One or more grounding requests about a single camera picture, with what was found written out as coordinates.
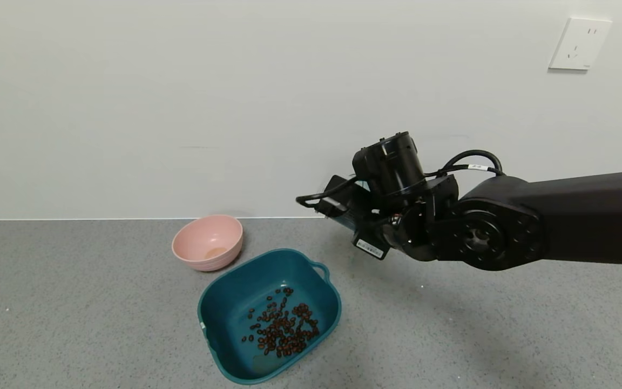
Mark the brown coffee beans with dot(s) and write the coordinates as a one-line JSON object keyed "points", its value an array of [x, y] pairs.
{"points": [[284, 329]]}

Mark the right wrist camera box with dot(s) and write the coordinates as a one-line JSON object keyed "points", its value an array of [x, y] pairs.
{"points": [[335, 197]]}

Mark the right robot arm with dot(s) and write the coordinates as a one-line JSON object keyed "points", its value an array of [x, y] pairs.
{"points": [[559, 221]]}

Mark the teal plastic basin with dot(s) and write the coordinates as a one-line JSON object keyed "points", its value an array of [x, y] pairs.
{"points": [[224, 313]]}

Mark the pink ribbed bowl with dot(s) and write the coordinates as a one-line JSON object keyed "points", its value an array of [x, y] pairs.
{"points": [[205, 243]]}

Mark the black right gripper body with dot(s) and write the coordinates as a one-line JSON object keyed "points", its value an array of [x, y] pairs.
{"points": [[371, 247]]}

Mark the white wall socket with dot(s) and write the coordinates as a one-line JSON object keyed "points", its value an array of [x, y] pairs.
{"points": [[580, 43]]}

